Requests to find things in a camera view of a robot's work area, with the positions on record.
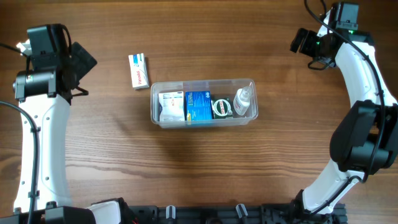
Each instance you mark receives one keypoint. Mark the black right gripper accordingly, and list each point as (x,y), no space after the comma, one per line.
(305,48)

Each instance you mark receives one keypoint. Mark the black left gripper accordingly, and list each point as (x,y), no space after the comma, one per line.
(83,61)

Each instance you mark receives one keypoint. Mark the white Panadol box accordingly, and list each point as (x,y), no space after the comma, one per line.
(138,68)

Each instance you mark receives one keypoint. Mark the clear spray bottle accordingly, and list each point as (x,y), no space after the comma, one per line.
(242,100)

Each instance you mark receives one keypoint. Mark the white Hansaplast plaster box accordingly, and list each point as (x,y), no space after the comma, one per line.
(172,106)

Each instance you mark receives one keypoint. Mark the green round-logo box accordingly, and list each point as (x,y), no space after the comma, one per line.
(221,108)

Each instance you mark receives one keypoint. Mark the blue box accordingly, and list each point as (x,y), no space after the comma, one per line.
(198,105)

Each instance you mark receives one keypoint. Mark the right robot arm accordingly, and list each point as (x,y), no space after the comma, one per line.
(366,139)

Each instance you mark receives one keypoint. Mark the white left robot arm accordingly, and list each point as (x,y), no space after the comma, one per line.
(44,94)

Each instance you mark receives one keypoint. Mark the clear plastic container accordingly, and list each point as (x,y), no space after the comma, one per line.
(218,89)

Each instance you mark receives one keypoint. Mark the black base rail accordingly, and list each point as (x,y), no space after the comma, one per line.
(263,214)

